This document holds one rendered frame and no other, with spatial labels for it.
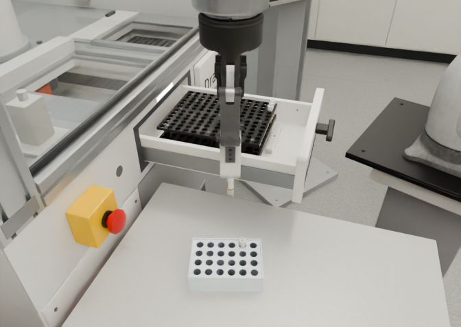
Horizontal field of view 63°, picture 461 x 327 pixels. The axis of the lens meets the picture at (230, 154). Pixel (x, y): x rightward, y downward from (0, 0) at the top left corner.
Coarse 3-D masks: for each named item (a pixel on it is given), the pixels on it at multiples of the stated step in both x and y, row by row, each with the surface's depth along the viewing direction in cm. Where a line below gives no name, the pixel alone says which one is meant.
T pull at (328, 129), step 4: (332, 120) 79; (316, 124) 78; (320, 124) 78; (324, 124) 78; (332, 124) 77; (316, 128) 76; (320, 128) 76; (324, 128) 76; (328, 128) 76; (332, 128) 76; (316, 132) 77; (320, 132) 76; (324, 132) 76; (328, 132) 75; (332, 132) 75; (328, 136) 74; (332, 136) 74; (328, 140) 74
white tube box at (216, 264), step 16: (192, 240) 67; (208, 240) 68; (224, 240) 68; (256, 240) 68; (192, 256) 65; (208, 256) 65; (224, 256) 65; (240, 256) 65; (256, 256) 65; (192, 272) 62; (208, 272) 63; (224, 272) 62; (240, 272) 63; (256, 272) 63; (192, 288) 63; (208, 288) 63; (224, 288) 63; (240, 288) 63; (256, 288) 62
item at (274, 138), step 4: (276, 124) 89; (280, 124) 89; (276, 128) 88; (280, 128) 88; (276, 132) 86; (272, 136) 85; (276, 136) 85; (272, 140) 84; (276, 140) 85; (268, 144) 83; (272, 144) 83; (268, 148) 81; (272, 148) 82; (268, 152) 82
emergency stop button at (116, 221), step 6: (114, 210) 60; (120, 210) 60; (108, 216) 60; (114, 216) 59; (120, 216) 60; (108, 222) 59; (114, 222) 59; (120, 222) 60; (108, 228) 59; (114, 228) 59; (120, 228) 60
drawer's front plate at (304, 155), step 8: (320, 88) 87; (320, 96) 84; (312, 104) 81; (320, 104) 82; (312, 112) 78; (312, 120) 76; (312, 128) 73; (304, 136) 71; (312, 136) 71; (304, 144) 69; (312, 144) 76; (304, 152) 67; (304, 160) 66; (296, 168) 67; (304, 168) 66; (296, 176) 68; (304, 176) 67; (296, 184) 69; (304, 184) 72; (296, 192) 70; (296, 200) 71
